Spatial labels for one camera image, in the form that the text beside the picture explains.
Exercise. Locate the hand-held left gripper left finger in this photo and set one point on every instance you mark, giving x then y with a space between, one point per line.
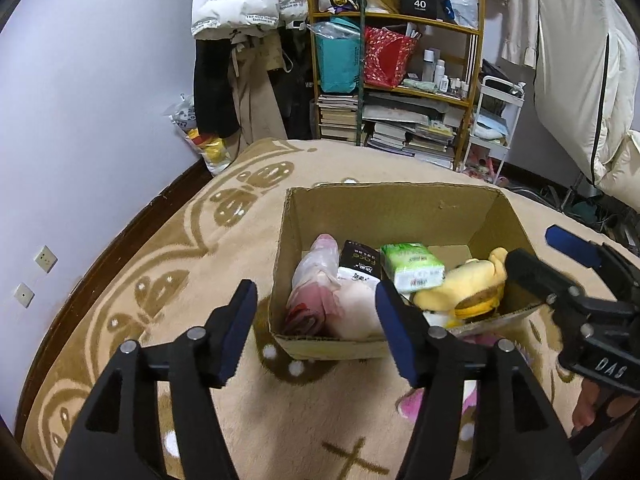
235 335

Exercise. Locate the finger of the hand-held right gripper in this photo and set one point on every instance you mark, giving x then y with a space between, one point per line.
570 242
535 275

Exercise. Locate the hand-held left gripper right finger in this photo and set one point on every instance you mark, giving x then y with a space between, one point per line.
395 325

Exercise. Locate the green tissue pack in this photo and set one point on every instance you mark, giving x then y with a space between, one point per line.
412 267

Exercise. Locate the yellow dog plush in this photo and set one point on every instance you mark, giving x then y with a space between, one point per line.
465 285

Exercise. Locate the black tissue pack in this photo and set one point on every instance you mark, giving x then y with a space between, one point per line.
357 257

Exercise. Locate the magenta pink plush toy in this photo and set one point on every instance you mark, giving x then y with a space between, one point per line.
412 405

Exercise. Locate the pink item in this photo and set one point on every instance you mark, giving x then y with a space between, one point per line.
312 285

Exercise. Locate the cardboard box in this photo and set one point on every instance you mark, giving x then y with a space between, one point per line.
390 215

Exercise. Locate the person's right hand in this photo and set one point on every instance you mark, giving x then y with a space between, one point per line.
587 407

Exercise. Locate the white trolley cart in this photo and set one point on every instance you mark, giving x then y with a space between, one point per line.
492 130

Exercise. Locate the white garment cover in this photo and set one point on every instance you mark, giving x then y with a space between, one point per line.
575 60

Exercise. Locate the plastic bag of yellow toys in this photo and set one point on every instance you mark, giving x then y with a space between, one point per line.
205 145

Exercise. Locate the wooden shelf rack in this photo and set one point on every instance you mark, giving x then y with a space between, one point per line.
472 60

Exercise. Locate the group of white bottles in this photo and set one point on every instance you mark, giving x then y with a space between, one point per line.
440 72

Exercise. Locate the stack of books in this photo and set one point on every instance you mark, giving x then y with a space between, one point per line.
340 117

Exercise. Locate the beige hanging trousers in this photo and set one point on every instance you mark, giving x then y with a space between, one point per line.
255 95

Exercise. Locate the black hanging garment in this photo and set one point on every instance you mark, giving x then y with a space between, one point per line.
212 90

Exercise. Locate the pale floral curtain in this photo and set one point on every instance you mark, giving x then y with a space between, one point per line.
505 0

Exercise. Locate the black hanging coat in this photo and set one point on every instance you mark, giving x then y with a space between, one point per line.
297 85

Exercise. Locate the red patterned bag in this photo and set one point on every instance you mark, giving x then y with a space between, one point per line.
387 57

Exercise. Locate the teal shopping bag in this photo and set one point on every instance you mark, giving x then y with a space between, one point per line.
337 60

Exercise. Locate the white wall socket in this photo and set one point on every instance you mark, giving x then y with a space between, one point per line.
46 259
23 295

